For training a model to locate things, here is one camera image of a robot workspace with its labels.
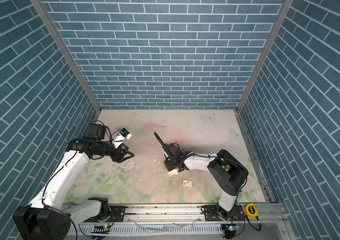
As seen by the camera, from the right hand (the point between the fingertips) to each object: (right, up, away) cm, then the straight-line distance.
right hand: (166, 162), depth 91 cm
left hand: (-17, +10, -16) cm, 26 cm away
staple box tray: (+5, -5, -3) cm, 8 cm away
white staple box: (+13, -9, -9) cm, 18 cm away
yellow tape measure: (+44, -20, -18) cm, 51 cm away
